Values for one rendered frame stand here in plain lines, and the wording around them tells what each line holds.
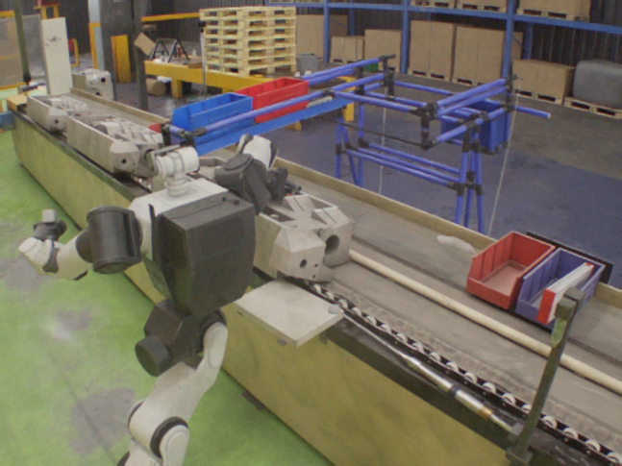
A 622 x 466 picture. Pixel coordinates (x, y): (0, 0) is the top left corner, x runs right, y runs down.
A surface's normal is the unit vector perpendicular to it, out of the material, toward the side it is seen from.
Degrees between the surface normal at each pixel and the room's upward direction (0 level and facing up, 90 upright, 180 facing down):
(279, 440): 0
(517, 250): 88
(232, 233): 90
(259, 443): 0
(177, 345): 90
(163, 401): 40
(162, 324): 45
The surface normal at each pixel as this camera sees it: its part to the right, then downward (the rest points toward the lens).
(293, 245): 0.51, -0.54
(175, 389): -0.39, -0.46
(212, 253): 0.69, 0.32
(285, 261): -0.70, -0.01
